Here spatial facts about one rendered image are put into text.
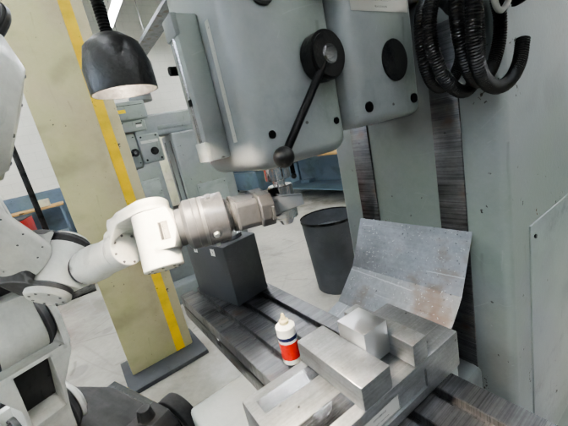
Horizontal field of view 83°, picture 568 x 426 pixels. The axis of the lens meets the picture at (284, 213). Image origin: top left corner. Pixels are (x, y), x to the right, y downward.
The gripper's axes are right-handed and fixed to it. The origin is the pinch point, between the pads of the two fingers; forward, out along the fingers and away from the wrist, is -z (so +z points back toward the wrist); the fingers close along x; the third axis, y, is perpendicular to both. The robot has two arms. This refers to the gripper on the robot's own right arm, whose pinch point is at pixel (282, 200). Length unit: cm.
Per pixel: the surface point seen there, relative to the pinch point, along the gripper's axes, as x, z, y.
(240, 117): -9.9, 6.3, -15.3
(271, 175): -1.8, 1.5, -5.3
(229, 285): 30.8, 12.6, 26.9
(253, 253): 33.8, 3.4, 20.6
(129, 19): 931, 58, -368
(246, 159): -8.8, 6.6, -9.4
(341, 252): 159, -80, 86
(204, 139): -5.5, 11.6, -13.6
